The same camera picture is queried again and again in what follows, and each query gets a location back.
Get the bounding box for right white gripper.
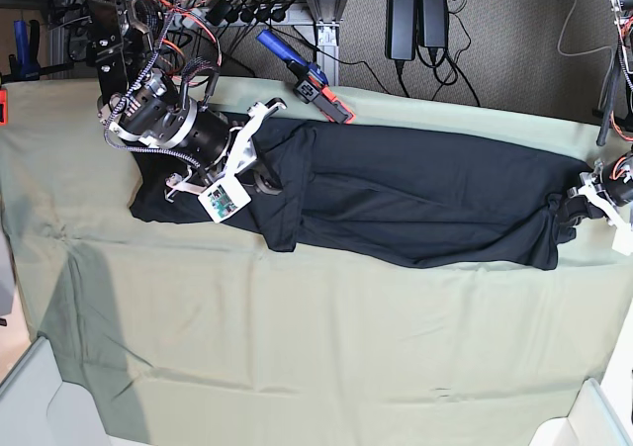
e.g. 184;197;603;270
165;99;286;202

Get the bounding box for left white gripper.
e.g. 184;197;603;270
557;158;632;227

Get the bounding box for black T-shirt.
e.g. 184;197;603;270
129;112;589;272

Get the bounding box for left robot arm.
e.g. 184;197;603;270
558;0;632;226

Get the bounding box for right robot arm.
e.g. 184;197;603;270
85;0;285;201

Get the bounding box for blue orange bar clamp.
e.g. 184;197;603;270
256;30;355;125

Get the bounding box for white power strip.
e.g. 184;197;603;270
191;0;291;27

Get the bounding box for white bin at right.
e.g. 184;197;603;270
529;378;632;446

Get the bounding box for white bin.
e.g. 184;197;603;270
529;378;632;446
1;337;111;445

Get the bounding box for left black power adapter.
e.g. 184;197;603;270
385;0;416;61

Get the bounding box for black power adapter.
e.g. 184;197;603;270
385;0;416;61
417;0;449;49

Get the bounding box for right black power adapter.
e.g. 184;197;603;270
417;0;449;49

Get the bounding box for blue clamp at left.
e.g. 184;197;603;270
1;20;74;84

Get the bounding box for orange clamp pad left edge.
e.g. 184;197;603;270
0;88;8;127

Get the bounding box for white bin at left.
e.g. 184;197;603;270
1;337;111;445

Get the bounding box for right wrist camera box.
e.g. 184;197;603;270
198;176;251;223

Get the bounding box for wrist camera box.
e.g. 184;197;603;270
612;223;633;256
198;176;251;223

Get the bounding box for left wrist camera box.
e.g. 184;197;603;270
612;223;633;256

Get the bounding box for aluminium frame post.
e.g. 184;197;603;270
306;0;347;86

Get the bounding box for white grey cable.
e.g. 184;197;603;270
531;0;612;57

